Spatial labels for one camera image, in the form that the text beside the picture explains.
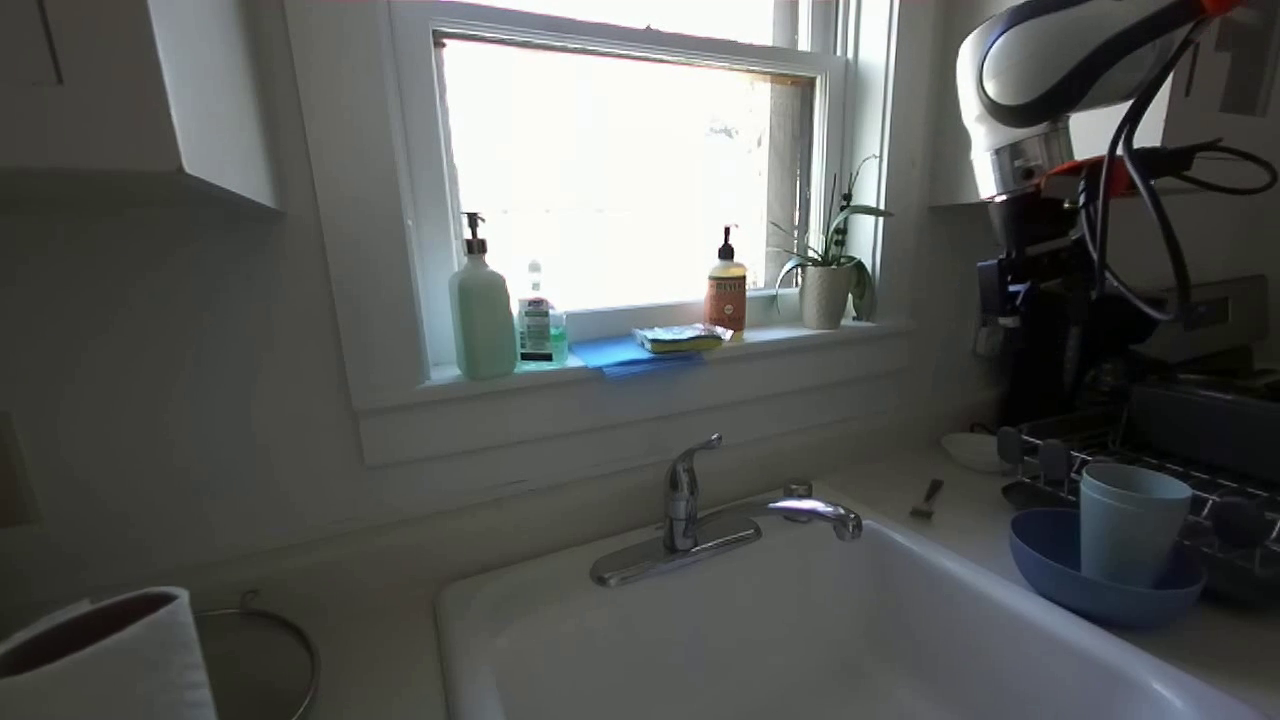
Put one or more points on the green soap pump bottle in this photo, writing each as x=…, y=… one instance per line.
x=481, y=320

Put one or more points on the grey metal fork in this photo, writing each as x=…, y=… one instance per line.
x=927, y=500

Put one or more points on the white ceramic sink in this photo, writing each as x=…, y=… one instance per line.
x=802, y=643

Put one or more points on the green houseplant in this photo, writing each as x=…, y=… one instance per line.
x=854, y=274

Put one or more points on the white framed window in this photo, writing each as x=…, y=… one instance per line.
x=614, y=175

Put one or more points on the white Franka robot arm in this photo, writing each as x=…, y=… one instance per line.
x=1066, y=66

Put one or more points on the orange soap pump bottle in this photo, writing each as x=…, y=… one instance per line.
x=724, y=293

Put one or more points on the white wall cabinet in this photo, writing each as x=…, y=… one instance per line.
x=134, y=81

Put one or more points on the chrome faucet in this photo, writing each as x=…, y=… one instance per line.
x=687, y=513

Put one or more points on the white plant pot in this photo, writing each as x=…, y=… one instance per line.
x=827, y=297

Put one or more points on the small white plate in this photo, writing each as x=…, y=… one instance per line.
x=972, y=453

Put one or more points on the blue cloth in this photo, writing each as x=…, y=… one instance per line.
x=614, y=358

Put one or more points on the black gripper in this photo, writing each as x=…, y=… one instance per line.
x=1054, y=274

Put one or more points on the light teal cup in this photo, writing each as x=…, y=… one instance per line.
x=1133, y=526

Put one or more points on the blue bowl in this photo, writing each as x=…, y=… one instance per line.
x=1054, y=573

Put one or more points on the small clear bottle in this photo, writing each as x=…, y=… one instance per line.
x=538, y=328

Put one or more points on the small dish with sponge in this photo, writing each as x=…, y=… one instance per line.
x=683, y=340

